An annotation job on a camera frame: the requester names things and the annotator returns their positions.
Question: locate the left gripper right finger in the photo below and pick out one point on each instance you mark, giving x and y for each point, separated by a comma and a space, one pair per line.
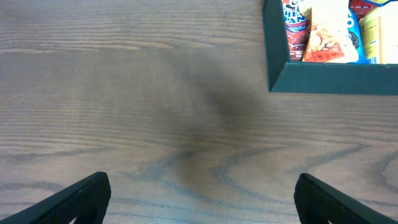
319, 203

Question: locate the yellow Julie's biscuit packet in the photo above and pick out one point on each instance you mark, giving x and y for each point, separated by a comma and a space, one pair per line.
329, 39

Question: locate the blue Oreo cookie pack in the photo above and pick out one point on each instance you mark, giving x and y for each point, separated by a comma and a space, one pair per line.
355, 36

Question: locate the Hello Panda biscuit box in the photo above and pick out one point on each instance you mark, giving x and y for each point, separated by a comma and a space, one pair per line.
296, 28

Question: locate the red candy bag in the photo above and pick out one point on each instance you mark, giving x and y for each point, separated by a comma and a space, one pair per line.
361, 7

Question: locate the dark green box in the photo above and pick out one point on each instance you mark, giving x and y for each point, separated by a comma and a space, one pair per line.
287, 76

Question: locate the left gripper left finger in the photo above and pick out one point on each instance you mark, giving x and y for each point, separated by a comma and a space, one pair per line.
85, 201

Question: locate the yellow gum canister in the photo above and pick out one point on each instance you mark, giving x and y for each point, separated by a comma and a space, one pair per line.
379, 34

